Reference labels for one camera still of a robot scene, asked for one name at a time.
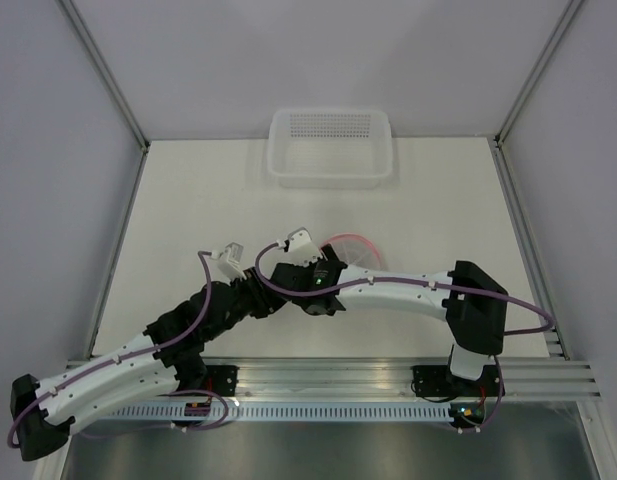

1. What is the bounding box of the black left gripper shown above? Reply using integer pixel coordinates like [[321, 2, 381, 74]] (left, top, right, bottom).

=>
[[205, 266, 288, 341]]

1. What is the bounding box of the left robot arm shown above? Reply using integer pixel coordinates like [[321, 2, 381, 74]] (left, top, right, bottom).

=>
[[7, 269, 286, 461]]

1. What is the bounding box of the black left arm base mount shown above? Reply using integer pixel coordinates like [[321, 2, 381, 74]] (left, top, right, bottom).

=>
[[192, 365, 238, 397]]

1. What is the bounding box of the white perforated plastic basket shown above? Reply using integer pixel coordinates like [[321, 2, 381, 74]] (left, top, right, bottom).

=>
[[266, 108, 394, 190]]

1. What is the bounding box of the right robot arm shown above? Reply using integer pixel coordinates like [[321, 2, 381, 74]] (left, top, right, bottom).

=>
[[260, 255, 507, 395]]

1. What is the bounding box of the white mesh laundry bag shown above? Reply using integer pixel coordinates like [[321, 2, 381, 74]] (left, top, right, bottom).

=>
[[320, 233, 385, 270]]

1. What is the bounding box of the white slotted cable duct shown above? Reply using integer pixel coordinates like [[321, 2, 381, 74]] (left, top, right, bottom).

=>
[[106, 400, 452, 423]]

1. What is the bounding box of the aluminium frame post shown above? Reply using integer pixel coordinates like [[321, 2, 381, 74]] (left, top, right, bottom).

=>
[[493, 0, 586, 148], [56, 0, 150, 154]]

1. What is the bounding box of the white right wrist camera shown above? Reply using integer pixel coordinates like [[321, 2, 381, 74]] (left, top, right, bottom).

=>
[[283, 227, 322, 267]]

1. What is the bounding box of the left aluminium frame post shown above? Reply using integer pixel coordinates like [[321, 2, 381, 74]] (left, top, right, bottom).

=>
[[56, 0, 150, 154]]

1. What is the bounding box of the right aluminium frame post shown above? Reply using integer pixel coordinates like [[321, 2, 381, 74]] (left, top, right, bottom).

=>
[[493, 0, 586, 148]]

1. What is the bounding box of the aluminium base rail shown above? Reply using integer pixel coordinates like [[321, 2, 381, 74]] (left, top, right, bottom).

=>
[[65, 355, 604, 401]]

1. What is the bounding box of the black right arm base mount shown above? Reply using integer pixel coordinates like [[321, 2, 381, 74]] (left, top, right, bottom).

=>
[[411, 364, 502, 401]]

